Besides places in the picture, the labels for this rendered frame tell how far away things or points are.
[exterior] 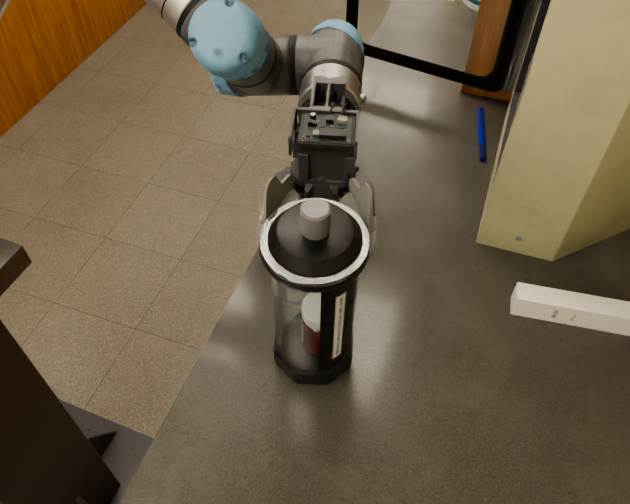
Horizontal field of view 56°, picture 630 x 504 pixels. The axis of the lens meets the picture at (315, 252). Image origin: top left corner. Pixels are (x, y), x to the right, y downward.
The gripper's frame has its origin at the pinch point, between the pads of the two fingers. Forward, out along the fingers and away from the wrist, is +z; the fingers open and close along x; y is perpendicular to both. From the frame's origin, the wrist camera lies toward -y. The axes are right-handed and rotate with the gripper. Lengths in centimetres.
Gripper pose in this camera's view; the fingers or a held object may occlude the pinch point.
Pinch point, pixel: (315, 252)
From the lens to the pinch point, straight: 59.0
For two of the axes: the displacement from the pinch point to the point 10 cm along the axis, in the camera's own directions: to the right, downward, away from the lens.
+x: 10.0, 0.7, -0.5
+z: -0.8, 7.7, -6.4
